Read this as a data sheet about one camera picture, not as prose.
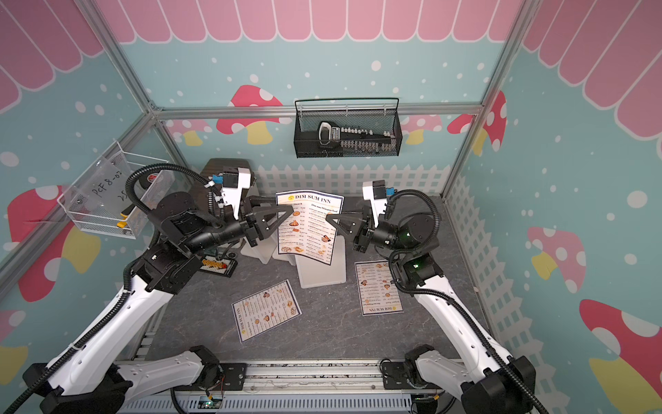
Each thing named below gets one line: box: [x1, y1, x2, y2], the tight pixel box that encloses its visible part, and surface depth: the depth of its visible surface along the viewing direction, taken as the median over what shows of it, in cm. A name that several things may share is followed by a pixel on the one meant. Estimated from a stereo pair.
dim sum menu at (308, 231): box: [275, 189, 345, 265], surface depth 59 cm
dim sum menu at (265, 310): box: [231, 278, 303, 344], surface depth 89 cm
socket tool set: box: [318, 121, 397, 154], surface depth 91 cm
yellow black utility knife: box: [116, 202, 138, 229], surface depth 65 cm
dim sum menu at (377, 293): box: [354, 259, 405, 317], surface depth 93 cm
